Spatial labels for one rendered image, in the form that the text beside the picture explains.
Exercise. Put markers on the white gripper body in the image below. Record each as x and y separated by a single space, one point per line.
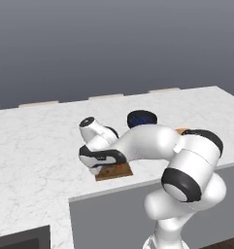
95 170

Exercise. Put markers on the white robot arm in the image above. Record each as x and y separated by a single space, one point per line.
186 162

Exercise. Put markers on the brown wooden cutting board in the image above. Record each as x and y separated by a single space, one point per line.
120 171

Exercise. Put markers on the grey counter cabinet front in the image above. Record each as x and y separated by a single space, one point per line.
112 217

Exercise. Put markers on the dark blue bowl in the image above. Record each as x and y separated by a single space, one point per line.
141 118

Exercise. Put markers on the beige stool seat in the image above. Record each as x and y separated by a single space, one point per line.
163 90
105 96
39 103

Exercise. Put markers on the tan wooden object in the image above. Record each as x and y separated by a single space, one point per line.
181 130

